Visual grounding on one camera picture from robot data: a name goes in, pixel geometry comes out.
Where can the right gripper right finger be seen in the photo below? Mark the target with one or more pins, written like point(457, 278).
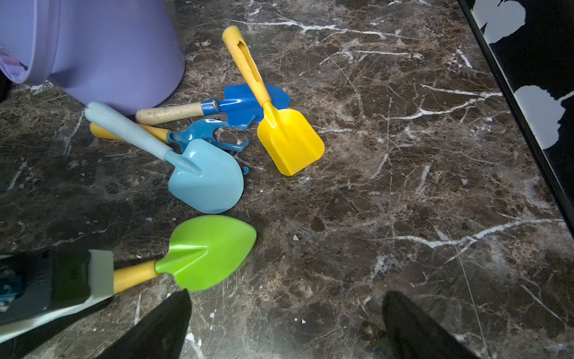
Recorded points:
point(411, 333)

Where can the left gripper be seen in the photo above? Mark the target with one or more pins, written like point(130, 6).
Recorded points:
point(45, 291)

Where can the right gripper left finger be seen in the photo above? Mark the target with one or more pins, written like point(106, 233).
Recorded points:
point(160, 334)

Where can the green trowel yellow handle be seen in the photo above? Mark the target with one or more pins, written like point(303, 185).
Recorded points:
point(203, 251)

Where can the light blue plastic trowel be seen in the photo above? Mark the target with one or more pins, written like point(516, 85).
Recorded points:
point(205, 177)

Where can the yellow plastic square shovel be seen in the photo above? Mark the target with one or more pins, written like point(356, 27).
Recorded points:
point(286, 134)

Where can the purple plastic bucket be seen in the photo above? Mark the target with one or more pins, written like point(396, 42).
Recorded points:
point(125, 54)

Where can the blue rake yellow handle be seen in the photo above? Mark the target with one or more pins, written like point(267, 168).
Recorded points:
point(201, 129)

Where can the blue metal trowel wooden handle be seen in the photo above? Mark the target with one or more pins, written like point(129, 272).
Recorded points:
point(239, 104)

